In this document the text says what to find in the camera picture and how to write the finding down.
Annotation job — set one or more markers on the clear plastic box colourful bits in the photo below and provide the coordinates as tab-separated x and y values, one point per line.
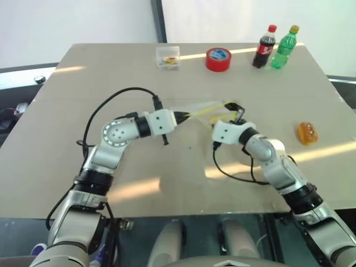
167	59

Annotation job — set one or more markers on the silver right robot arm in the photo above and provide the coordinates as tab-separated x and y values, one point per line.
281	167

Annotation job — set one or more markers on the small black round object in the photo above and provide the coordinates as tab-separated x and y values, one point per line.
40	79

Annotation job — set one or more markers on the orange wrapped snack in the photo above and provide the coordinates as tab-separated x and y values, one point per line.
307	133

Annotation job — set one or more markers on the cola bottle red cap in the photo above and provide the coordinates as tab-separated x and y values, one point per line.
264	48

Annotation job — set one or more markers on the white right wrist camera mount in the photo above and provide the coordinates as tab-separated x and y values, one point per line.
226	132

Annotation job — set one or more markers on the red tape roll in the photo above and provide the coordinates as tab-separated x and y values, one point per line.
218	59

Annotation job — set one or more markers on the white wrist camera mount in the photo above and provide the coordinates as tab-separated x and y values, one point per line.
226	132
161	122

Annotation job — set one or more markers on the green soda bottle yellow cap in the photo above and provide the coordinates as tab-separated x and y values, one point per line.
284	48

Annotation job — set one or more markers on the dark bag beside table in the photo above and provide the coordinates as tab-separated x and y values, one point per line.
8	116

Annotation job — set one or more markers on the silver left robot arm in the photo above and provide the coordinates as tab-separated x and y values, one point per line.
111	150

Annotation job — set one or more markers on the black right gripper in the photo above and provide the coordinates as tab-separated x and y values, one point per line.
239	121

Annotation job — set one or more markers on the grey rounded robot leg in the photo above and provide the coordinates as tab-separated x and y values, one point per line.
166	242
239	239

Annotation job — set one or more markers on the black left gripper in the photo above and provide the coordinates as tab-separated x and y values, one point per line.
179	118

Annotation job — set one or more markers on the grey robot torso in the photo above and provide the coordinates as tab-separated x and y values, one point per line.
222	262

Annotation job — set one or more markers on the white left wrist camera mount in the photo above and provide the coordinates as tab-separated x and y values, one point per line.
161	122

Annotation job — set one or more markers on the dark window frame post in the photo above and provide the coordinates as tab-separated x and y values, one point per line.
159	20

